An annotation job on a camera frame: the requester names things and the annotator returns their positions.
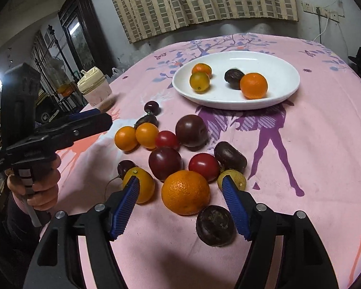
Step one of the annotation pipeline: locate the oblong dark passion fruit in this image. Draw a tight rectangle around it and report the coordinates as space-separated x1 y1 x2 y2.
214 142 248 174

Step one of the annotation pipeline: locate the yellow-green citrus on plate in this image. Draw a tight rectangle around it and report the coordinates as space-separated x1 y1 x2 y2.
189 72 210 93

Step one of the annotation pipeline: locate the dark cherry with stem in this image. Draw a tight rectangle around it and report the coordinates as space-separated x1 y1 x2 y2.
117 160 136 180

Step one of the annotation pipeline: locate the dark purple passion fruit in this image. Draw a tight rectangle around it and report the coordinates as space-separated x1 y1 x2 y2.
224 69 245 90

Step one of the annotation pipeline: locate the dark wooden framed cabinet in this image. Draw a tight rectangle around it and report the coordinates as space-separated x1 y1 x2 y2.
58 0 116 76

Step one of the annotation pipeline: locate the person's left hand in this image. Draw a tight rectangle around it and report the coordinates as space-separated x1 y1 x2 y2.
5 155 61 214

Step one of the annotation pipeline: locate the orange tangerine on plate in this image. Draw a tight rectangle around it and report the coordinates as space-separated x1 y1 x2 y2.
240 72 268 99

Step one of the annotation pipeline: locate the checked beige curtain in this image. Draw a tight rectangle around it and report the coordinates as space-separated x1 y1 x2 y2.
112 0 299 43

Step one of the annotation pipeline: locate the pink patterned tablecloth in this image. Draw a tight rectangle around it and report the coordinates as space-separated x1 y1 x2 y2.
39 32 361 289

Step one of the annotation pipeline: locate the large orange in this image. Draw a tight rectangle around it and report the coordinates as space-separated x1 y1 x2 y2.
161 170 211 216

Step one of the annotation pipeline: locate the large dark plum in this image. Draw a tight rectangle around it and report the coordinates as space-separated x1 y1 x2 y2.
175 114 208 148

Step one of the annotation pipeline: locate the small orange kumquat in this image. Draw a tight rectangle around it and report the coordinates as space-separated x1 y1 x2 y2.
135 123 159 149
114 126 138 152

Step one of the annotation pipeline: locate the small red tomato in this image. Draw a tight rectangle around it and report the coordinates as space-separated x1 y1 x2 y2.
155 131 181 151

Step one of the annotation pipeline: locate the cream lidded cup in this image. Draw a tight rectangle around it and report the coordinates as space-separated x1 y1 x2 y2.
77 66 115 112

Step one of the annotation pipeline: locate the white wall power strip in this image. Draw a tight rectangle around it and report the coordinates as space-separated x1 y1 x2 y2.
301 1 340 23

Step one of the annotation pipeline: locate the wrinkled dark passion fruit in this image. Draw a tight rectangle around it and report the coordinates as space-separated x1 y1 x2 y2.
195 205 236 247

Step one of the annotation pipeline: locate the yellow-orange citrus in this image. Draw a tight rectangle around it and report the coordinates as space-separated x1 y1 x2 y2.
122 167 156 204

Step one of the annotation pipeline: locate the white oval plate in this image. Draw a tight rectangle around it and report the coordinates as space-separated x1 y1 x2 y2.
172 51 300 111

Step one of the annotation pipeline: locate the small dark oval fruit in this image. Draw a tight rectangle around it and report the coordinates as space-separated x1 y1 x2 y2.
134 114 159 129

